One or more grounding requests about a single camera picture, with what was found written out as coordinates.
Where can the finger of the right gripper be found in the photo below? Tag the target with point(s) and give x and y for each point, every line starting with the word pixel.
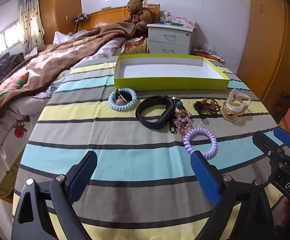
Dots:
pixel 266 145
pixel 282 135

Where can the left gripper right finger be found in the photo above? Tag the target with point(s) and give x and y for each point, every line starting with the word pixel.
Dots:
pixel 254 219

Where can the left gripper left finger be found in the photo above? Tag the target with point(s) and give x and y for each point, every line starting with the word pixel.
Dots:
pixel 32 219

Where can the beige translucent hair claw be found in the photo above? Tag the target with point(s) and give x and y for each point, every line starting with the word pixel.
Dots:
pixel 235 105

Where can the pink rhinestone hair clip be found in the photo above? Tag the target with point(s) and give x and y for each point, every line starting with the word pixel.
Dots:
pixel 183 121

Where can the person's right hand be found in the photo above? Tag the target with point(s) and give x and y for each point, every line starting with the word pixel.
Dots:
pixel 285 212

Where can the wooden wardrobe right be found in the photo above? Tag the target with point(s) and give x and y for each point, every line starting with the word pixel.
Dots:
pixel 265 63

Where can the orange storage box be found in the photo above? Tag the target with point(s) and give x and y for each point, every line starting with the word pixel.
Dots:
pixel 208 53

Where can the striped table cloth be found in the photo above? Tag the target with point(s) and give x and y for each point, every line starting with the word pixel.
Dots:
pixel 143 186

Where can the brown fleece blanket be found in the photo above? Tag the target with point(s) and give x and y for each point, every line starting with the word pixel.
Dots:
pixel 46 66

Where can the pink floral tissue box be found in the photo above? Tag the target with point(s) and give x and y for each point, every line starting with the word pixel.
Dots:
pixel 184 22

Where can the white two-drawer nightstand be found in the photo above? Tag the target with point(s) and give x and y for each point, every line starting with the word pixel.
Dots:
pixel 170 39

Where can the black chair with clothes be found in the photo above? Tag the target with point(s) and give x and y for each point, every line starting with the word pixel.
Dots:
pixel 9 62

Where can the green shallow cardboard box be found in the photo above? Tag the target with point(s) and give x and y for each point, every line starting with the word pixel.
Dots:
pixel 152 72

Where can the yellow pillow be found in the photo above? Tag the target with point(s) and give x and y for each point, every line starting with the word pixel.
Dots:
pixel 135 46

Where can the brown teddy bear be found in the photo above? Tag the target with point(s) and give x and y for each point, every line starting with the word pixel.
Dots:
pixel 138 14

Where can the spotted window curtain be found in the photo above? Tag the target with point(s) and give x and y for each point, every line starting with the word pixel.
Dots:
pixel 30 22

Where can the wooden headboard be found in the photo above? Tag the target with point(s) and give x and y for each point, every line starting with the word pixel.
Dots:
pixel 113 15

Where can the wooden wardrobe left corner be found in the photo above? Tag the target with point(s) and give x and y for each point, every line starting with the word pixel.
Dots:
pixel 58 15

